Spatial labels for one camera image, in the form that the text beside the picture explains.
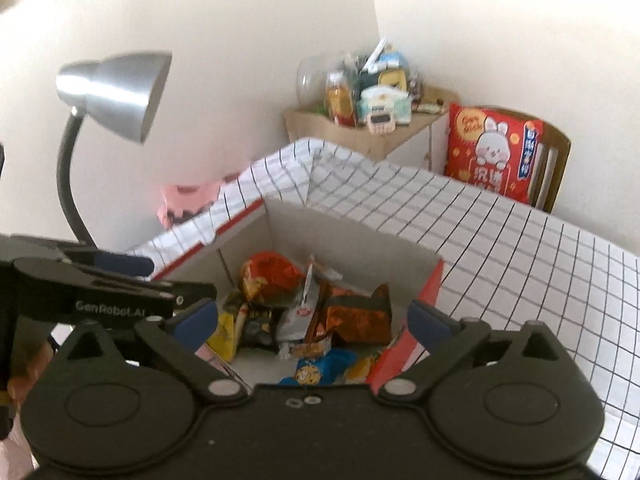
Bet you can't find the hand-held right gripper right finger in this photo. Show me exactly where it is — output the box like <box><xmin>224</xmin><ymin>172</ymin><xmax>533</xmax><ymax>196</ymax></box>
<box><xmin>381</xmin><ymin>299</ymin><xmax>576</xmax><ymax>404</ymax></box>

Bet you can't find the wooden chair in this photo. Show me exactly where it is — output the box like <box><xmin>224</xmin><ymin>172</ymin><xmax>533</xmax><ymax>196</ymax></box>
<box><xmin>470</xmin><ymin>106</ymin><xmax>572</xmax><ymax>215</ymax></box>

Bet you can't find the black snack packet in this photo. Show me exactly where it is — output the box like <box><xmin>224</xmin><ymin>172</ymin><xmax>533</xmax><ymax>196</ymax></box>
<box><xmin>240</xmin><ymin>305</ymin><xmax>281</xmax><ymax>353</ymax></box>

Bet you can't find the white checked tablecloth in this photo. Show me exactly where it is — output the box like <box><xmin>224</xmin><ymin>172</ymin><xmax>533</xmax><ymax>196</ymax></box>
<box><xmin>125</xmin><ymin>137</ymin><xmax>640</xmax><ymax>478</ymax></box>

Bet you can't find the tissue pack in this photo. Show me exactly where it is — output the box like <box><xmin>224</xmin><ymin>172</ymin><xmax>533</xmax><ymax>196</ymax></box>
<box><xmin>357</xmin><ymin>85</ymin><xmax>413</xmax><ymax>126</ymax></box>

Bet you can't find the wooden side shelf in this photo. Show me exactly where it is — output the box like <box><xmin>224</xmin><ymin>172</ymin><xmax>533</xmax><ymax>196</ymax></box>
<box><xmin>284</xmin><ymin>85</ymin><xmax>461</xmax><ymax>173</ymax></box>

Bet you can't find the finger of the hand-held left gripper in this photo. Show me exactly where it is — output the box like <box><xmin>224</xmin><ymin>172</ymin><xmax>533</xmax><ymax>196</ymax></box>
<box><xmin>60</xmin><ymin>242</ymin><xmax>156</xmax><ymax>281</ymax></box>
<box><xmin>150</xmin><ymin>280</ymin><xmax>218</xmax><ymax>311</ymax></box>

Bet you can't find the dark orange snack packet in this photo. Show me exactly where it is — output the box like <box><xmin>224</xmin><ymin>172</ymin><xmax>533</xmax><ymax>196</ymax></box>
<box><xmin>312</xmin><ymin>280</ymin><xmax>393</xmax><ymax>346</ymax></box>

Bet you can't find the orange drink bottle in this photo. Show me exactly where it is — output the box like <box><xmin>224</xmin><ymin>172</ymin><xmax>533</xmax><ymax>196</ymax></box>
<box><xmin>326</xmin><ymin>72</ymin><xmax>358</xmax><ymax>126</ymax></box>

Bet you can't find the white timer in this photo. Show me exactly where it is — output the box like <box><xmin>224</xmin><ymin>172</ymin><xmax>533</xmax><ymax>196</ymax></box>
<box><xmin>367</xmin><ymin>110</ymin><xmax>397</xmax><ymax>137</ymax></box>

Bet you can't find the white snack packet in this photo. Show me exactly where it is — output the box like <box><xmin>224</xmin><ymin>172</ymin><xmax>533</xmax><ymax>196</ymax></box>
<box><xmin>277</xmin><ymin>255</ymin><xmax>333</xmax><ymax>361</ymax></box>

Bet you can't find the person's left hand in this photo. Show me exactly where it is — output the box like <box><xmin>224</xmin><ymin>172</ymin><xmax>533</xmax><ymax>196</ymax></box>
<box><xmin>7</xmin><ymin>342</ymin><xmax>56</xmax><ymax>406</ymax></box>

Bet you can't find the red rabbit cushion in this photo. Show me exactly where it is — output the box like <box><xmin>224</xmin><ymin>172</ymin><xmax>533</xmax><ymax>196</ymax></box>
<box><xmin>445</xmin><ymin>102</ymin><xmax>545</xmax><ymax>205</ymax></box>

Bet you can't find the silver desk lamp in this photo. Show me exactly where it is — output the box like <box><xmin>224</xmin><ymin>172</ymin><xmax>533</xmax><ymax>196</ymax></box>
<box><xmin>55</xmin><ymin>51</ymin><xmax>173</xmax><ymax>256</ymax></box>

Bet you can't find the red cardboard box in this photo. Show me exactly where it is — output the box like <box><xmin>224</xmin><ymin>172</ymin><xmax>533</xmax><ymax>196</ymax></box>
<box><xmin>150</xmin><ymin>195</ymin><xmax>446</xmax><ymax>386</ymax></box>

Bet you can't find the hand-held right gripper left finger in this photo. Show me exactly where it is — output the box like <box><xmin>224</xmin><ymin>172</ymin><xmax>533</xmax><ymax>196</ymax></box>
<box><xmin>62</xmin><ymin>298</ymin><xmax>250</xmax><ymax>404</ymax></box>

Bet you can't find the blue cookie packet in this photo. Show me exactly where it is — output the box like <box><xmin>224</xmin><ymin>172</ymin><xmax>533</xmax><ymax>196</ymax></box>
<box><xmin>280</xmin><ymin>349</ymin><xmax>357</xmax><ymax>387</ymax></box>

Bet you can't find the pink cloth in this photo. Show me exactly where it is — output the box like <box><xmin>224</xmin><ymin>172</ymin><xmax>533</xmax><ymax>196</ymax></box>
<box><xmin>157</xmin><ymin>172</ymin><xmax>241</xmax><ymax>231</ymax></box>

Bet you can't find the white pen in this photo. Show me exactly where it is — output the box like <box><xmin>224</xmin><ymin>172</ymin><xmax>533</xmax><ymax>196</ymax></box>
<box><xmin>364</xmin><ymin>37</ymin><xmax>390</xmax><ymax>73</ymax></box>

